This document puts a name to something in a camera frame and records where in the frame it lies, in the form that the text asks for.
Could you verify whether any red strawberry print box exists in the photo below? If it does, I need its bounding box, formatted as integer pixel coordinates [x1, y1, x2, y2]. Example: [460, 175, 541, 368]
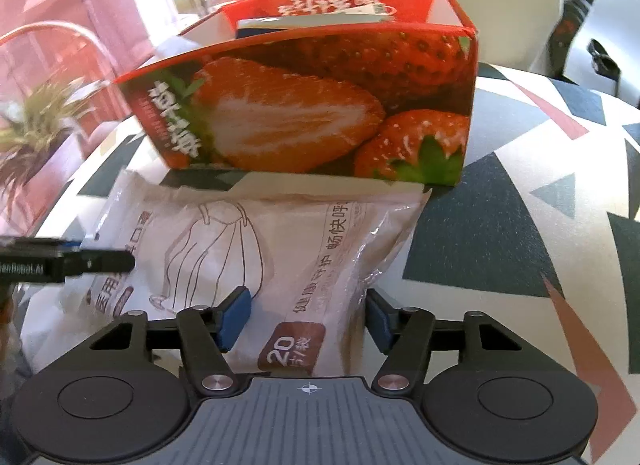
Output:
[114, 0, 480, 188]

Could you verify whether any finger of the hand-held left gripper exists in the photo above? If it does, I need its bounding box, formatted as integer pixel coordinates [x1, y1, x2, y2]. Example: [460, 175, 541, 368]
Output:
[62, 249, 137, 278]

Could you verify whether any dark blue cotton pad packet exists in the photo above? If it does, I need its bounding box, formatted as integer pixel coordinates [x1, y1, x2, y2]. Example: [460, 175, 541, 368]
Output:
[234, 14, 397, 42]

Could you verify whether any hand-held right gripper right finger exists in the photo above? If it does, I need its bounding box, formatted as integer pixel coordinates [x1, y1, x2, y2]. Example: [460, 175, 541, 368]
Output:
[366, 290, 532, 394]

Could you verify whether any printed wall cloth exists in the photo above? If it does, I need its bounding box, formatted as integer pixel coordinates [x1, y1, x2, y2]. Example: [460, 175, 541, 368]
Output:
[0, 0, 262, 246]

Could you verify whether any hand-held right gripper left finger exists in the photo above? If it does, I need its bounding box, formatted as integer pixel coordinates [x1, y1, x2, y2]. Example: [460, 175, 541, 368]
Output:
[90, 286, 251, 394]

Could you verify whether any exercise bike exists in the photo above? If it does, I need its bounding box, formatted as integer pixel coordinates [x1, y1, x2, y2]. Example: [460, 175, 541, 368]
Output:
[549, 0, 622, 92]

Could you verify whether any white board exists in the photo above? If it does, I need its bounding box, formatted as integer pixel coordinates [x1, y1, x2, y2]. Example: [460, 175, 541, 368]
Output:
[561, 0, 640, 108]

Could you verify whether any white face mask packet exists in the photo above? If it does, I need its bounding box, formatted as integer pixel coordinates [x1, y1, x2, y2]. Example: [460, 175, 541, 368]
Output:
[60, 169, 434, 377]

